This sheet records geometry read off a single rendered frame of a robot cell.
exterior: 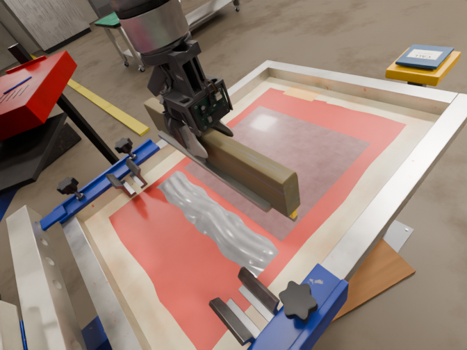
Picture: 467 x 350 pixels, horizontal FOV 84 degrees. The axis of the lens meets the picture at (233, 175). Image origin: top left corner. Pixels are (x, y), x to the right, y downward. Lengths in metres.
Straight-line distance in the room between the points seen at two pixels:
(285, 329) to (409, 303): 1.13
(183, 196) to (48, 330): 0.33
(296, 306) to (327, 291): 0.08
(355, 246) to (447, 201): 1.38
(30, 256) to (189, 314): 0.34
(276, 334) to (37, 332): 0.36
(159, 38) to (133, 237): 0.43
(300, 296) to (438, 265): 1.28
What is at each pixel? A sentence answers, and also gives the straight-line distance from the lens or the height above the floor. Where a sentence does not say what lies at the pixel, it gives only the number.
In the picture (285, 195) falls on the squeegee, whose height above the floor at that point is 1.12.
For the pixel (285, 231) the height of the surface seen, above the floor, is 0.96.
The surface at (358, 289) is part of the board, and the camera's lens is 1.45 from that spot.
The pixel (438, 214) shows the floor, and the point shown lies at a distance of 1.74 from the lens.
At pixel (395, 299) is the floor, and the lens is 1.48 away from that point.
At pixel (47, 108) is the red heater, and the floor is 1.03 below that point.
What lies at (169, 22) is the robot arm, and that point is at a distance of 0.35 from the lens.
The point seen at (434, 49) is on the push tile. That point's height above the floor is 0.97.
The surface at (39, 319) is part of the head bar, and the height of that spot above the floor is 1.04.
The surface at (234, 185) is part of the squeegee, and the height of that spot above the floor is 1.08.
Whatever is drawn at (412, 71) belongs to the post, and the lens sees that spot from 0.88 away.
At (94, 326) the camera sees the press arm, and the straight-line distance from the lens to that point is 0.64.
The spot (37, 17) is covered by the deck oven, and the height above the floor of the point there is 0.78.
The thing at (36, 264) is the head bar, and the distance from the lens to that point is 0.64.
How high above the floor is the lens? 1.39
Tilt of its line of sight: 45 degrees down
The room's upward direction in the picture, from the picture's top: 23 degrees counter-clockwise
